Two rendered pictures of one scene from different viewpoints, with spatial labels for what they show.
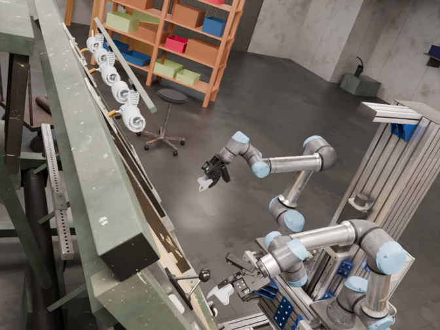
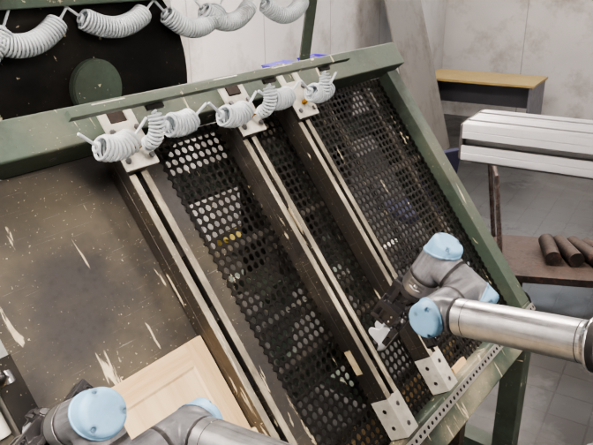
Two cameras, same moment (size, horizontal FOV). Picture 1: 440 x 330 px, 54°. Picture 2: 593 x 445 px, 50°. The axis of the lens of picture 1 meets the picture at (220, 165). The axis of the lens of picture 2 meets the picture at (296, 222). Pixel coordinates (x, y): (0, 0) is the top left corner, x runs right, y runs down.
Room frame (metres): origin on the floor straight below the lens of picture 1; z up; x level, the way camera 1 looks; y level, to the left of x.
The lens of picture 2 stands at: (1.25, -1.15, 2.21)
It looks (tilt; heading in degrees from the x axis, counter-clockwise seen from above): 22 degrees down; 71
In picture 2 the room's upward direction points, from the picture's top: 1 degrees counter-clockwise
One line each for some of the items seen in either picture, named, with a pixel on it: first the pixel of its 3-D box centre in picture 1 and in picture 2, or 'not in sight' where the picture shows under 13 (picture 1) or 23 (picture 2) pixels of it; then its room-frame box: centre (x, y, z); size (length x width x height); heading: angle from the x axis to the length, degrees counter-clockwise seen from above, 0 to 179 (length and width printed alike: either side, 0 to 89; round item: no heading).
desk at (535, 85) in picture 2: not in sight; (480, 106); (6.35, 5.97, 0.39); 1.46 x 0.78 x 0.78; 129
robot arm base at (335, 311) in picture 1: (344, 309); not in sight; (1.64, -0.79, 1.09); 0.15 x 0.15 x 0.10
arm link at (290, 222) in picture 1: (291, 224); not in sight; (2.03, -0.48, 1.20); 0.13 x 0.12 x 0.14; 25
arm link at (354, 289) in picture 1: (355, 293); not in sight; (1.63, -0.79, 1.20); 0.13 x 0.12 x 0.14; 30
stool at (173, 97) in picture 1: (168, 120); not in sight; (4.94, 0.79, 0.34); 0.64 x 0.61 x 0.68; 34
